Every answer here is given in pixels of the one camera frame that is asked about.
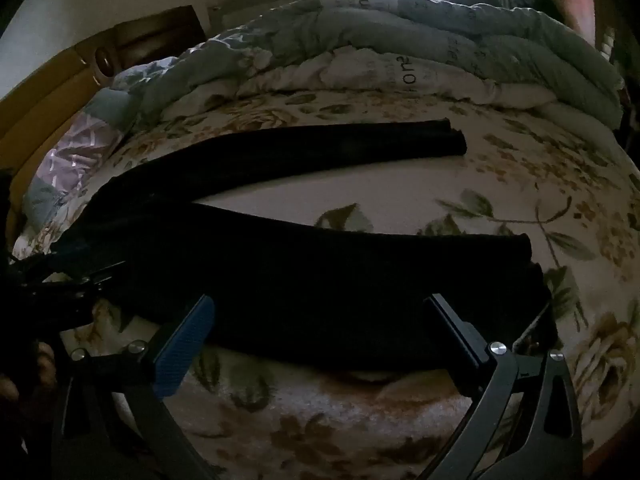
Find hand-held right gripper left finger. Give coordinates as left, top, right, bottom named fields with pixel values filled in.
left=50, top=294, right=222, bottom=480

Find person's left hand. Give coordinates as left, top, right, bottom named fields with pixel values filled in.
left=0, top=341, right=58, bottom=411

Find black pants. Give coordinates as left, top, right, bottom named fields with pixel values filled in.
left=52, top=117, right=559, bottom=377

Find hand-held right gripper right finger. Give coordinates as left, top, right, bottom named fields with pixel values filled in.
left=421, top=293, right=585, bottom=480

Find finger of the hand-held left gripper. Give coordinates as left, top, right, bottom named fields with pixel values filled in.
left=47, top=260, right=127, bottom=285
left=30, top=280, right=108, bottom=312

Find lilac patterned pillow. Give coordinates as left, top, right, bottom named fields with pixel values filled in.
left=22, top=85, right=146, bottom=226

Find wooden headboard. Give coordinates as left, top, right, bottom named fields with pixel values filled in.
left=0, top=5, right=207, bottom=181

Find floral blanket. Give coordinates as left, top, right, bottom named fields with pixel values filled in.
left=10, top=87, right=640, bottom=480

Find grey-green quilt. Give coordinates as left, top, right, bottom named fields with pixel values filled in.
left=112, top=0, right=626, bottom=131

